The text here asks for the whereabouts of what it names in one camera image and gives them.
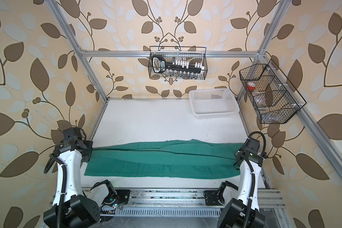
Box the black handheld tool in basket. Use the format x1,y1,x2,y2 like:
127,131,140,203
151,55,203,73

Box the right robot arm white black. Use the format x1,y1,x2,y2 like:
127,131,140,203
217,136,265,228

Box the black wire basket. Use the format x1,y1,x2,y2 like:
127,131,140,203
148,45,208,80
239,60,307,124

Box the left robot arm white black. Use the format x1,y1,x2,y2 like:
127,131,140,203
43,127,119,228

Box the aluminium front rail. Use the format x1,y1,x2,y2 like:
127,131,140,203
49,187,287,218

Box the right black wire basket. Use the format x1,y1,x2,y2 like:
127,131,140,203
239,60,307,124

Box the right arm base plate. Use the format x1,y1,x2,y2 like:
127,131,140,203
203,190,225,206

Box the green trousers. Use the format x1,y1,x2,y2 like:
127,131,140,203
85,140,242,180

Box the back black wire basket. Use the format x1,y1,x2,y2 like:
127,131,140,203
148,45,208,80

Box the white plastic laundry basket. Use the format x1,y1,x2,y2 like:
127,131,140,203
189,88,240,119

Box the red capped item in basket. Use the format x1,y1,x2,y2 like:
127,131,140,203
247,81,256,91

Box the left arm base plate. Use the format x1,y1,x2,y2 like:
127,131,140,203
102,189,131,206

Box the aluminium frame back bar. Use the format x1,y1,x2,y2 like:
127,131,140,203
81,50,260,59

